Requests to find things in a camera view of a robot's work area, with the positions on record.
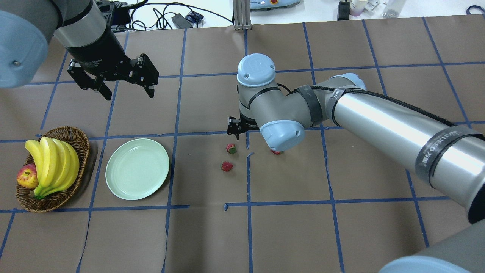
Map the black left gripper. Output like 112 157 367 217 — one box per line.
67 29 159 101

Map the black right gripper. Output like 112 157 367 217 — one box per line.
227 115 259 136

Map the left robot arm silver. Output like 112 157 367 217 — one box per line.
0 0 159 100

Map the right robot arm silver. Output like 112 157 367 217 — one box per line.
227 53 485 273

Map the light green plate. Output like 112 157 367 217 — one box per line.
105 138 170 201

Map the yellow banana bunch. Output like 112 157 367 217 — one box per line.
24 137 80 200

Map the red apple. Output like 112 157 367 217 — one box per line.
17 163 39 189

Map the brown wicker basket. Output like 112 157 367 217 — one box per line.
16 126 91 213

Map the aluminium frame post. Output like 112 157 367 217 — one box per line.
233 0 252 31

